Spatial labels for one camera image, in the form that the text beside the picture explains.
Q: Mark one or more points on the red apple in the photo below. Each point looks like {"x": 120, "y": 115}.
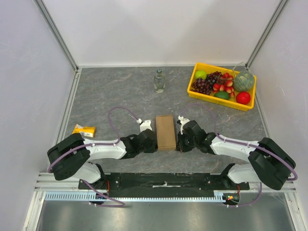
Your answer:
{"x": 243, "y": 98}

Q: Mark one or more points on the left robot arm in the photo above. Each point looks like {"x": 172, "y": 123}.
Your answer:
{"x": 73, "y": 157}

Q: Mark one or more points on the red cherry cluster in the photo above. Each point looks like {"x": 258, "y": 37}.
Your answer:
{"x": 224, "y": 82}

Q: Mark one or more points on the green apple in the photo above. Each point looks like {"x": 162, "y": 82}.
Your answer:
{"x": 200, "y": 74}

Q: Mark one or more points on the brown cardboard box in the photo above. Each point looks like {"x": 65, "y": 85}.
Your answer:
{"x": 165, "y": 131}

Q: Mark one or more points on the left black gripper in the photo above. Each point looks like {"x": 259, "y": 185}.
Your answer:
{"x": 153, "y": 149}

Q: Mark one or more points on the clear glass bottle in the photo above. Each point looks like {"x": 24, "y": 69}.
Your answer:
{"x": 159, "y": 81}

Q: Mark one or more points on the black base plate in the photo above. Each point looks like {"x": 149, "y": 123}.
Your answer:
{"x": 165, "y": 185}

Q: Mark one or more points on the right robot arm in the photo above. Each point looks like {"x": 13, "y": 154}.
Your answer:
{"x": 265, "y": 160}

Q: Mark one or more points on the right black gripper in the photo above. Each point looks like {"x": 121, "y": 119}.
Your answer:
{"x": 179, "y": 143}

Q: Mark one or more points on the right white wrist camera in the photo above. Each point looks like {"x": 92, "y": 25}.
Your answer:
{"x": 182, "y": 121}

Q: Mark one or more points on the aluminium frame rail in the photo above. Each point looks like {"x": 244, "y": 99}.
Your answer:
{"x": 47, "y": 182}

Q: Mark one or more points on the white cable duct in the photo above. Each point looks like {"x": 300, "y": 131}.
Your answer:
{"x": 94, "y": 197}

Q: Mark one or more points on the green netted melon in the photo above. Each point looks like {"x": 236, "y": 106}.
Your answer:
{"x": 243, "y": 81}

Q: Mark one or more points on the green avocado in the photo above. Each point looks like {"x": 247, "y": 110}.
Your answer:
{"x": 222, "y": 95}

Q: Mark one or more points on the yellow snack packet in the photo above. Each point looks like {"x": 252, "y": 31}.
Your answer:
{"x": 84, "y": 131}

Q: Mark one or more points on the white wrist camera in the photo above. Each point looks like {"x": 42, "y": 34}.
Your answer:
{"x": 182, "y": 121}
{"x": 144, "y": 124}

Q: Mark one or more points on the dark purple grape bunch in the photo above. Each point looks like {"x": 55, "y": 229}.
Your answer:
{"x": 203, "y": 86}

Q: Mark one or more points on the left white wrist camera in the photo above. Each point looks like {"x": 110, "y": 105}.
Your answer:
{"x": 144, "y": 124}

